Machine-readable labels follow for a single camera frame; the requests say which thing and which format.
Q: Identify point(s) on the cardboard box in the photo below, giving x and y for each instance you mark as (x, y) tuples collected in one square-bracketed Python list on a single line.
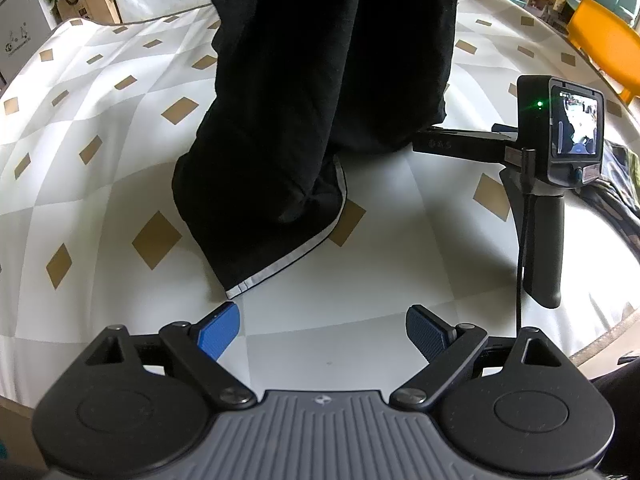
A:
[(87, 5)]

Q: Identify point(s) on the dark patterned clothing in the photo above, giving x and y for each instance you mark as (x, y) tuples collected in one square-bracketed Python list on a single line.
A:
[(620, 195)]

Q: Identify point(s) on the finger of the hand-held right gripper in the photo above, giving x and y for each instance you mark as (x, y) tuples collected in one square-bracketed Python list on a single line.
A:
[(450, 144)]

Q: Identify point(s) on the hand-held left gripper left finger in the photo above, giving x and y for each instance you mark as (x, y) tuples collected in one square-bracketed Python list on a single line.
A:
[(220, 330)]

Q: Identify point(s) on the white chest freezer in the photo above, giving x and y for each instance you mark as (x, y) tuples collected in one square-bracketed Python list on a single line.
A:
[(20, 30)]

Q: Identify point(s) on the person's dark clothing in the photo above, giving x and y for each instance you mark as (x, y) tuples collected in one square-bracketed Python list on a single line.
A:
[(625, 410)]

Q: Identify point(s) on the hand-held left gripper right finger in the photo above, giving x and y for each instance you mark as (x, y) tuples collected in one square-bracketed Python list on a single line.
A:
[(425, 330)]

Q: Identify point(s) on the grey checkered tablecloth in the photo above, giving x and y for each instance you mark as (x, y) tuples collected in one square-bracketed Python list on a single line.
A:
[(100, 185)]

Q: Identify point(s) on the yellow chair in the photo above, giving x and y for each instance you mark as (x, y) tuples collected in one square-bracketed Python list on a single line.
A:
[(605, 35)]

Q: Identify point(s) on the black t-shirt red lettering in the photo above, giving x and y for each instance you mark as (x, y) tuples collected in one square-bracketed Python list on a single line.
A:
[(300, 110)]

